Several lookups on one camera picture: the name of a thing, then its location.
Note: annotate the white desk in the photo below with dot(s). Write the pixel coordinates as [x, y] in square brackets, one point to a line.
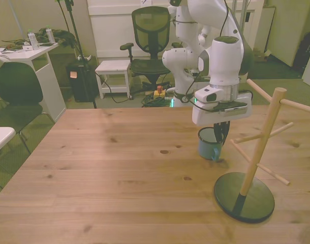
[53, 84]

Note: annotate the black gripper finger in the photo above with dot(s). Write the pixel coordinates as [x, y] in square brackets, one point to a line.
[217, 132]
[225, 132]

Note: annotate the white folding table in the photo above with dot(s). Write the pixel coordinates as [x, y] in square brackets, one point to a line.
[1, 137]

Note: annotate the black bag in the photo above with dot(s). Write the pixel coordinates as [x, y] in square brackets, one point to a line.
[307, 50]

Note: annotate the yellow emergency stop button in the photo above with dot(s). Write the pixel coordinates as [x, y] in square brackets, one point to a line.
[158, 94]

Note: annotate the large white board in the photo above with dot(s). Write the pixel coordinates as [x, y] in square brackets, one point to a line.
[284, 33]

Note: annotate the black computer tower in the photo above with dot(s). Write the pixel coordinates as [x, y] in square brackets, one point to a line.
[81, 86]

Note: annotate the black mesh office chair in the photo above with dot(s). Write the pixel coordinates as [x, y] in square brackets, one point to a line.
[147, 66]

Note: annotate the clear plastic bottle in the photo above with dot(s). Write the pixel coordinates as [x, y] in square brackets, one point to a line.
[50, 35]
[33, 40]

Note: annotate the camouflage jacket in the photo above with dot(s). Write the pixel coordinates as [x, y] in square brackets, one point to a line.
[63, 35]

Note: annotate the cardboard box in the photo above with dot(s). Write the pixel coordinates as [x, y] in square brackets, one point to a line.
[260, 54]

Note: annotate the blue enamel mug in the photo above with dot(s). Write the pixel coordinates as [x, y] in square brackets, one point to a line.
[205, 151]

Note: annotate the small white box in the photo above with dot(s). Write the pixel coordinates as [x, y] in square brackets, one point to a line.
[27, 47]

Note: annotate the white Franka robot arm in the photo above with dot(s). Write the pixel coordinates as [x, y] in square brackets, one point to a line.
[226, 58]

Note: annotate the black plastic chair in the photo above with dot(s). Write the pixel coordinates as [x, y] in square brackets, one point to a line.
[15, 84]

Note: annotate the orange sticky note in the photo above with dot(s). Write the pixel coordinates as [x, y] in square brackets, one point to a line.
[73, 74]

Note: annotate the small white stool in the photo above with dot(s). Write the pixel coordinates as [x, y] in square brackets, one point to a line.
[113, 65]

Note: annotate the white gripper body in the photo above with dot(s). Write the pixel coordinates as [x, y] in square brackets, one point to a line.
[211, 118]

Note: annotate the black tripod stand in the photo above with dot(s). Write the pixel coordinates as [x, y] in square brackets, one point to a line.
[84, 58]

